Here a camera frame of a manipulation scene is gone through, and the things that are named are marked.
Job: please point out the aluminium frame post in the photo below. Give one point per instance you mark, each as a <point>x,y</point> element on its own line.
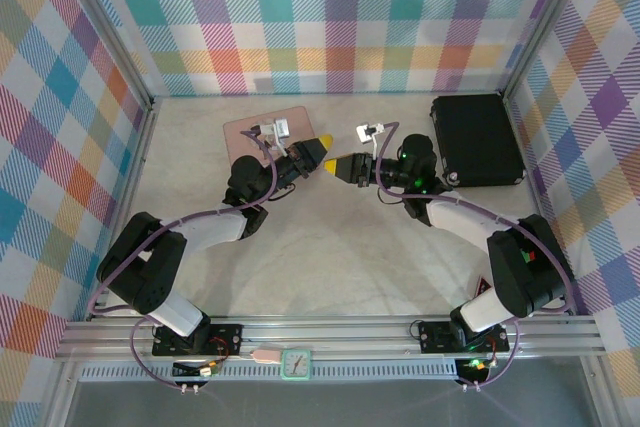
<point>550,22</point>
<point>105,27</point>

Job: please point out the small pink white device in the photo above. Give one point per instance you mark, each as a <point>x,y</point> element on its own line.
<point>267,355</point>

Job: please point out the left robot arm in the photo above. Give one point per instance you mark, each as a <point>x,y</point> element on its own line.
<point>215,229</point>

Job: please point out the green square clock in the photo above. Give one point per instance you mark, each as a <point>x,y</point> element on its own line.
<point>297,364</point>

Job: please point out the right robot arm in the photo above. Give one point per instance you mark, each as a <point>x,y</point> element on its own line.
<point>460,217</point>

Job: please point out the black hard case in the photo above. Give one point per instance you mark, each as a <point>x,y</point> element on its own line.
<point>475,139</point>

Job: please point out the pink patterned board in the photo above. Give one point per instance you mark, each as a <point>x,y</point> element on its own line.
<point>300,122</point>

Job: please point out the aluminium mounting rail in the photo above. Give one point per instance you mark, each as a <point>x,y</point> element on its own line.
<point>325,337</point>

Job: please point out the aluminium frame bar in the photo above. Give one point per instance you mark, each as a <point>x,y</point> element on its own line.
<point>125,207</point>

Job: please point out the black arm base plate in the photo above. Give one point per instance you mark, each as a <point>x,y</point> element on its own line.
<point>435,337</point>
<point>227,339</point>

